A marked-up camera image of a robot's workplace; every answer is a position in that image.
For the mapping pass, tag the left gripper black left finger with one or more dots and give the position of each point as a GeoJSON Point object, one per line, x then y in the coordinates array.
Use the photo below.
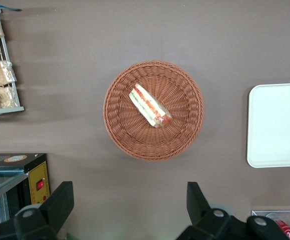
{"type": "Point", "coordinates": [57, 207]}

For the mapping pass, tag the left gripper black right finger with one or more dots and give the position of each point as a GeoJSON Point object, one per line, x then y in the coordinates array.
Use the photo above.
{"type": "Point", "coordinates": [199, 210]}

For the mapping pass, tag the triangle sandwich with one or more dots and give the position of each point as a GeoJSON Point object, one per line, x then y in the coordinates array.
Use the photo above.
{"type": "Point", "coordinates": [147, 105]}

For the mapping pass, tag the round brown wicker basket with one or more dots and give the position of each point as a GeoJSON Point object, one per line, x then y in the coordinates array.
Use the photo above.
{"type": "Point", "coordinates": [124, 135]}

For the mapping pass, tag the tray of packaged snacks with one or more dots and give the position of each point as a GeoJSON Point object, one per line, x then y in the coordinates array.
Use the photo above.
{"type": "Point", "coordinates": [5, 110]}

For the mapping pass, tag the cream plastic tray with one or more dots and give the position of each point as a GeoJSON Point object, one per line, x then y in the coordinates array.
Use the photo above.
{"type": "Point", "coordinates": [277, 125]}

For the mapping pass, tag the black food warmer appliance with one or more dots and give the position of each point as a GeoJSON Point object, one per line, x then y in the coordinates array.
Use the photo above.
{"type": "Point", "coordinates": [38, 175]}

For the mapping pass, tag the red cola bottle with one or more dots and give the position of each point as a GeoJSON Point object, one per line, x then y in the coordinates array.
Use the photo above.
{"type": "Point", "coordinates": [288, 233]}

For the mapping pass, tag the blue strip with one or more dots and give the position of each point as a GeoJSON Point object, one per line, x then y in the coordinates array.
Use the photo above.
{"type": "Point", "coordinates": [11, 9]}

